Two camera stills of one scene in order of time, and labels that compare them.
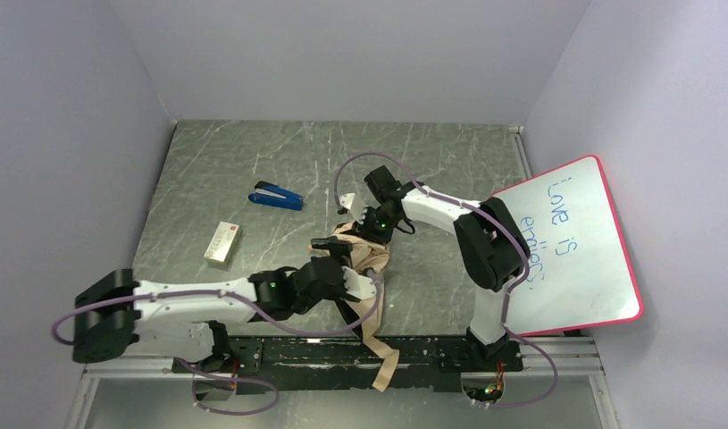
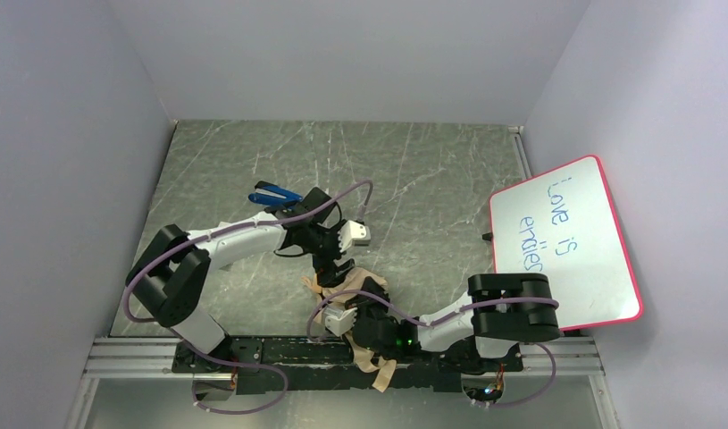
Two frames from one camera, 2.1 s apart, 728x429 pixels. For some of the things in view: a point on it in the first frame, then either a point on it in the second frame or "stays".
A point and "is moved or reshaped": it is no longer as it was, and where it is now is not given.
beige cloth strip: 373,256 is moved or reshaped
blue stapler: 271,194 stays
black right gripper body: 371,215 -> 360,301
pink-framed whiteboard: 579,273 stays
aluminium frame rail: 562,357 stays
